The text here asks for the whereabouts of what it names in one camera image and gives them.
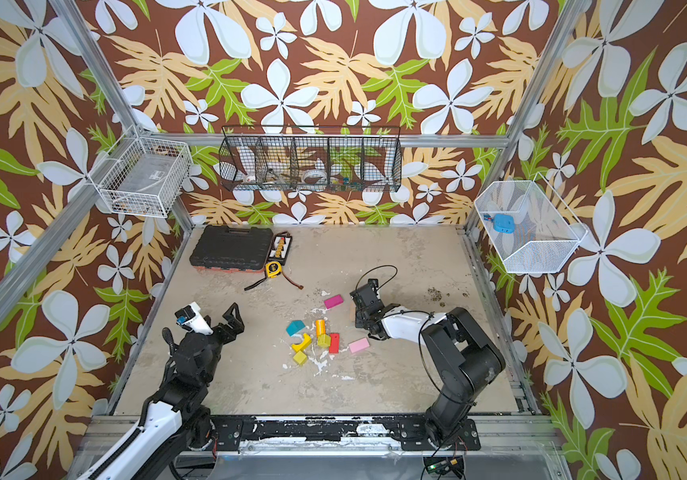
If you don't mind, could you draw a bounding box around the red wood block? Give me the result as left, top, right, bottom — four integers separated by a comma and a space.
329, 333, 341, 355

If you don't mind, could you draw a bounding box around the black tool case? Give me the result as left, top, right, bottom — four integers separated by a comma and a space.
190, 225, 274, 271

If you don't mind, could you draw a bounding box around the white wire basket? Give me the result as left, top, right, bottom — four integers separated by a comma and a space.
90, 127, 193, 218

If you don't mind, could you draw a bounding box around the yellow cube block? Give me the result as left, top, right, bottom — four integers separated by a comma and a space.
293, 351, 308, 365

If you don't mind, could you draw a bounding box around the blue object in basket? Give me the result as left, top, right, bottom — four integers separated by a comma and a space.
483, 214, 515, 234

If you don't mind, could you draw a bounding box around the electronics board with led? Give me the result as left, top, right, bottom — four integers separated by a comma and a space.
421, 456, 465, 479

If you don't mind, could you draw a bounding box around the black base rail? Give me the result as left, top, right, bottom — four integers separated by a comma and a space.
185, 413, 481, 452

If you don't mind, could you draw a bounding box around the red black cable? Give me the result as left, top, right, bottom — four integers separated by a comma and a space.
244, 268, 306, 293

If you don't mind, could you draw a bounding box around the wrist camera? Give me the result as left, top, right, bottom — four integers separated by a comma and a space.
175, 302, 213, 336
349, 278, 383, 314

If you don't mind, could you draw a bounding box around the yellow tape measure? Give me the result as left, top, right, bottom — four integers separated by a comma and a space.
265, 261, 283, 279

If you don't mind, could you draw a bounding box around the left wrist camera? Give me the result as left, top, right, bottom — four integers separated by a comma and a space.
175, 302, 213, 336

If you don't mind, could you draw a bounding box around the pink wood block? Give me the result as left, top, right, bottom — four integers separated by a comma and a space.
347, 338, 369, 354

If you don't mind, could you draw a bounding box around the magenta wood block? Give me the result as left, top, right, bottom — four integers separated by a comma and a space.
324, 294, 344, 309

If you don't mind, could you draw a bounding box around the yellow-green cube block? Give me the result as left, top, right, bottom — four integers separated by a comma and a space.
318, 334, 332, 347

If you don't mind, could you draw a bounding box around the white mesh basket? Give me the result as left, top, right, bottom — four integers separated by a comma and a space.
475, 174, 589, 276

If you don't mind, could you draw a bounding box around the yellow arch block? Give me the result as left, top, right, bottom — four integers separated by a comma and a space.
292, 333, 313, 352

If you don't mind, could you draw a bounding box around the teal wood block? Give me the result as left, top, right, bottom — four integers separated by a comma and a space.
286, 320, 307, 337

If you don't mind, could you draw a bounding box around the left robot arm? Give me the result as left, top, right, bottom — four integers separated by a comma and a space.
81, 302, 245, 480

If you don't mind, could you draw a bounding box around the black wire basket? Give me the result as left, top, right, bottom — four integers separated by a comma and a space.
216, 125, 403, 192

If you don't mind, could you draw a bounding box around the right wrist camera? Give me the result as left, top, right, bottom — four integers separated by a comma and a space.
349, 278, 383, 314

